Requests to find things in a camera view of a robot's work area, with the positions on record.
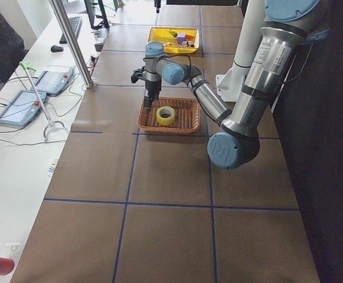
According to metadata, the purple foam block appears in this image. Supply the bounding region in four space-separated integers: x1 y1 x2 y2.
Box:
177 32 186 45

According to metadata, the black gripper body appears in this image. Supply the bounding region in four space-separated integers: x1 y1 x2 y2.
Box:
145 80 162 99

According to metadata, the teach pendant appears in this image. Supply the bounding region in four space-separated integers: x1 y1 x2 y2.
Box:
0 90 41 126
35 64 74 96

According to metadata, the grabber reacher tool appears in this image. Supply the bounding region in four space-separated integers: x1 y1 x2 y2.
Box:
19 61 66 142

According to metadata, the far teach pendant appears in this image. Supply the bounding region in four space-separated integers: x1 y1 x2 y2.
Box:
35 64 74 96

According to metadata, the orange toy carrot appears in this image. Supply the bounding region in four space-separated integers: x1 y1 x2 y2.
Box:
185 35 195 41

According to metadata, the toy croissant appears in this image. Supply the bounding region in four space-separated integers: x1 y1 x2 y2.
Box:
164 42 175 47

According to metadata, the yellow plastic woven basket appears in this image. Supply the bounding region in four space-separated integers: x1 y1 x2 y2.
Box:
148 27 200 54

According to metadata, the black keyboard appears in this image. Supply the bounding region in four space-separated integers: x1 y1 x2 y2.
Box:
59 16 83 44

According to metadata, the near teach pendant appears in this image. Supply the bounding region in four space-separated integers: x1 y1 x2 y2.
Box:
0 90 41 126

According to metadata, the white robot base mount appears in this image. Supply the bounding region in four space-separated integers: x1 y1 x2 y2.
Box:
215 0 265 102

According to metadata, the brown wicker basket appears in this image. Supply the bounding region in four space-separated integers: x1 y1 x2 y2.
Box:
138 97 200 134

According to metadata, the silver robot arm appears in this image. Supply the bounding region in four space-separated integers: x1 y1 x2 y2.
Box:
132 1 332 169

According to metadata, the yellow tape roll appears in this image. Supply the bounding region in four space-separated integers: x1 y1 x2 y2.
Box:
156 106 176 126

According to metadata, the aluminium frame post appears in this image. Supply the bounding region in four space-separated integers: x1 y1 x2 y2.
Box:
49 1 94 89

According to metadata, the black computer mouse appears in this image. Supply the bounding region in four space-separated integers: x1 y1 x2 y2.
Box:
51 45 64 53

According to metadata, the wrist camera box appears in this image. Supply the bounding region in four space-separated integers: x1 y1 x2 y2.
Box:
130 66 146 84

